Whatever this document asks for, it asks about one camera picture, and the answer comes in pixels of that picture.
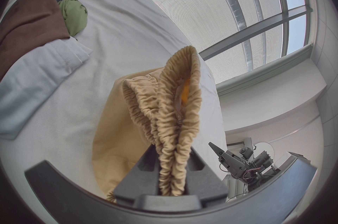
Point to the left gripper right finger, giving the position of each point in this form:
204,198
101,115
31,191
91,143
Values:
211,187

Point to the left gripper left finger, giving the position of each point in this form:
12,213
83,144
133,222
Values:
126,186

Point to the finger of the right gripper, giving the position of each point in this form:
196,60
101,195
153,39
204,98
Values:
217,153

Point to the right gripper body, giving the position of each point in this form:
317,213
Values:
235,164

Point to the tan shorts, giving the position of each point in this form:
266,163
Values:
174,112

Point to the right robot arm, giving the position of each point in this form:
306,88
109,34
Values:
261,161

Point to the bed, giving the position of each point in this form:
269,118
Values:
118,19

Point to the white garment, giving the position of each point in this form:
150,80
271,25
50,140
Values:
39,80

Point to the window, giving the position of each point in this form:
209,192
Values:
198,6

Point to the green garment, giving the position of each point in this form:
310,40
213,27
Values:
74,17

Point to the brown garment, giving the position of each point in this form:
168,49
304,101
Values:
29,22

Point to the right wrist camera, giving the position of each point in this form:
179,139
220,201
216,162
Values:
246,152

